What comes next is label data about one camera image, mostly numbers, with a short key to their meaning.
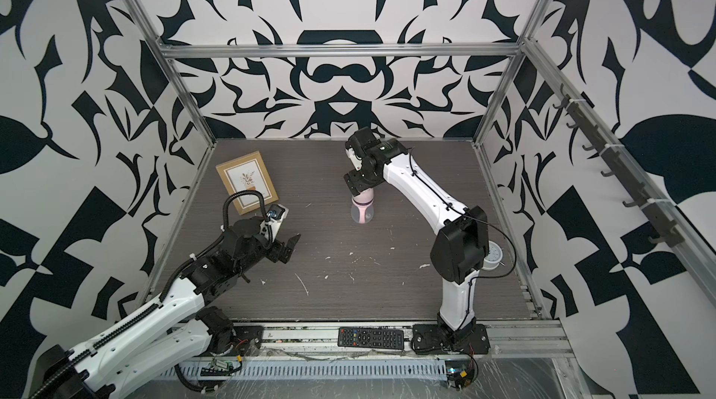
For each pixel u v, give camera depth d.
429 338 0.74
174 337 0.57
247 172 0.94
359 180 0.76
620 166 0.55
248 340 0.74
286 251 0.72
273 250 0.70
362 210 0.87
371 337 0.74
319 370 0.77
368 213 0.87
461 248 0.47
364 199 0.86
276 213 0.68
